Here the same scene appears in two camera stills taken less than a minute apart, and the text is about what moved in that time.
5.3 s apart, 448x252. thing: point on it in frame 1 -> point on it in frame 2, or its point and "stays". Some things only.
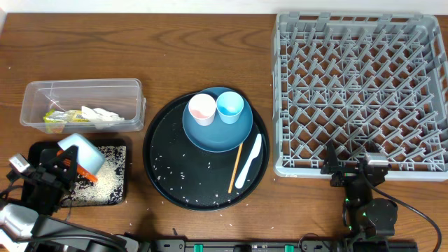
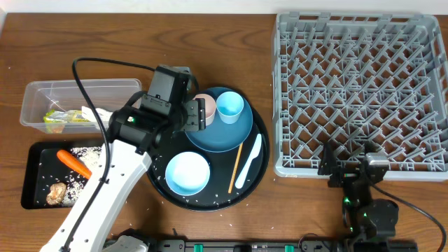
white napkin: x=101 y=117 stays
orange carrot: x=80 y=171 stays
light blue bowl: x=88 y=156 -> x=187 y=173
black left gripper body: x=47 y=197 -> x=190 y=115
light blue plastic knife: x=254 y=152 stays
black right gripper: x=332 y=166 stays
